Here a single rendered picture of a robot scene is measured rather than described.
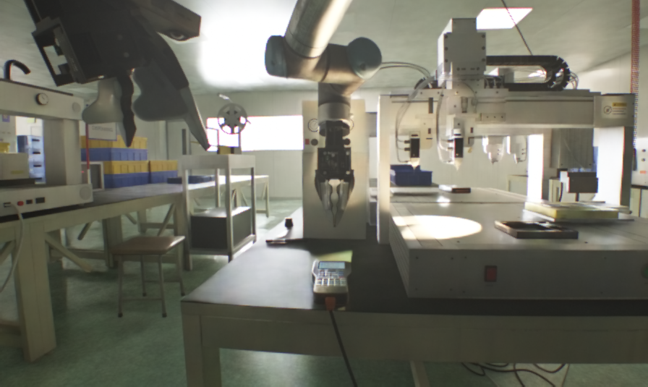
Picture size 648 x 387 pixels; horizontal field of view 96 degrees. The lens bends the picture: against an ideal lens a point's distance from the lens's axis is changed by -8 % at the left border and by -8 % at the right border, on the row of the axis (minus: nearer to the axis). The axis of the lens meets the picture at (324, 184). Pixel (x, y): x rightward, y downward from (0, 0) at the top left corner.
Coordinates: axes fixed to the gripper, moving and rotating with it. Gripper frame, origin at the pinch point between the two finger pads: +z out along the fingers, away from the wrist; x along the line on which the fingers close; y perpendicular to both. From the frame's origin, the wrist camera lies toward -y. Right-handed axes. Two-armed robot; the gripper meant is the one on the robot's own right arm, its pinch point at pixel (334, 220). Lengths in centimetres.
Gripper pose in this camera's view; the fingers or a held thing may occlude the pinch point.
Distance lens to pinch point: 69.9
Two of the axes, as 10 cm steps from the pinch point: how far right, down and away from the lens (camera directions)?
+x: 10.0, 0.0, -0.4
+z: 0.0, 9.8, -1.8
